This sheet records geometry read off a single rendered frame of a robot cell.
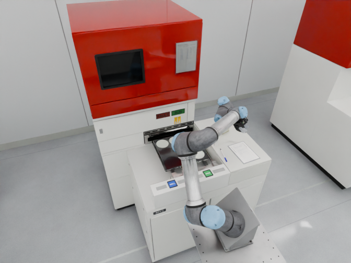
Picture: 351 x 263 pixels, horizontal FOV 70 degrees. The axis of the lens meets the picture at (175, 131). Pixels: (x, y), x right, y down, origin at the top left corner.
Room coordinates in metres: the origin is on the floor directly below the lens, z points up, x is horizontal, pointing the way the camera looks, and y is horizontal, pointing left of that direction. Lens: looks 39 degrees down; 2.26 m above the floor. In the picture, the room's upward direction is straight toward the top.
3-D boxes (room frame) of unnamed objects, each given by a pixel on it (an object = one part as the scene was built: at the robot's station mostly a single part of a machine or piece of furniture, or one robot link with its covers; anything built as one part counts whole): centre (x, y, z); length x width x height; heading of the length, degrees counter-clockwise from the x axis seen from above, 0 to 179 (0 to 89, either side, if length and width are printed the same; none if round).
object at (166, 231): (1.41, -0.15, 0.41); 0.97 x 0.64 x 0.82; 111
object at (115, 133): (1.61, 0.22, 1.02); 0.82 x 0.03 x 0.40; 111
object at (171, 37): (1.90, 0.34, 1.52); 0.81 x 0.75 x 0.59; 111
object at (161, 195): (1.11, -0.11, 0.89); 0.55 x 0.09 x 0.14; 111
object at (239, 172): (1.52, -0.43, 0.89); 0.62 x 0.35 x 0.14; 21
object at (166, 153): (1.47, -0.04, 0.90); 0.34 x 0.34 x 0.01; 21
